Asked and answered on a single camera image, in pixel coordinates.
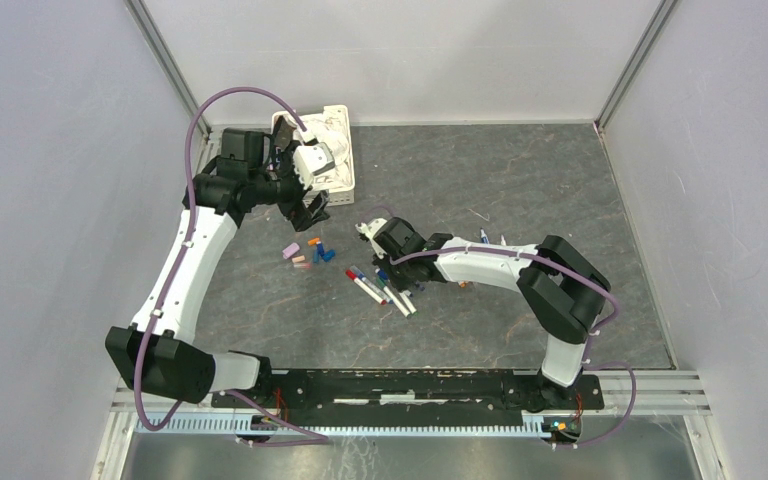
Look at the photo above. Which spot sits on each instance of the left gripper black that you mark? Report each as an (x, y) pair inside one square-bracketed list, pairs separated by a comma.
[(303, 217)]

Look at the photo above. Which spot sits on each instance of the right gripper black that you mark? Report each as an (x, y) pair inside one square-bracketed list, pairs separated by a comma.
[(400, 283)]

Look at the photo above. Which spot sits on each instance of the pink highlighter cap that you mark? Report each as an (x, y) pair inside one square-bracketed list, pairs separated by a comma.
[(290, 250)]

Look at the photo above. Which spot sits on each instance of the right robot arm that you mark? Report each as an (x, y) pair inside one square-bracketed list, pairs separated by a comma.
[(565, 292)]

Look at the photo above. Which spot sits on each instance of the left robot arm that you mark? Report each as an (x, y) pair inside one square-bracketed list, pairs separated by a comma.
[(155, 354)]

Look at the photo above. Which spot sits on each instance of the white plastic basket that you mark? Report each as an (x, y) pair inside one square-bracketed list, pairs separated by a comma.
[(338, 195)]

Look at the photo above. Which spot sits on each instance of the red cap marker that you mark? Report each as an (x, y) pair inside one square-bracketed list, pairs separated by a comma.
[(368, 290)]

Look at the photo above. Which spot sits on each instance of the black printed shirt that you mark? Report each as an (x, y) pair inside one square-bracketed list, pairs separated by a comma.
[(283, 133)]

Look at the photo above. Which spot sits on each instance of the white crumpled cloth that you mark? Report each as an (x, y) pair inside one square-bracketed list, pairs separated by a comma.
[(331, 130)]

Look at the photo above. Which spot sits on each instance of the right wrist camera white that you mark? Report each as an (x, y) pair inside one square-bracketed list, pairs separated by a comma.
[(368, 231)]

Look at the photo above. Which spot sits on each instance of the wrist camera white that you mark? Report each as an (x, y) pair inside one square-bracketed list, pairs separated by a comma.
[(312, 162), (368, 231)]

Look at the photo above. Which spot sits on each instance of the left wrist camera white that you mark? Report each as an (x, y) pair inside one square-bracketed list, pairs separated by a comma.
[(312, 162)]

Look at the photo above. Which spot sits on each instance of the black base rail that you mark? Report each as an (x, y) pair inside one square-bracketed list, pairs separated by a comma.
[(419, 398)]

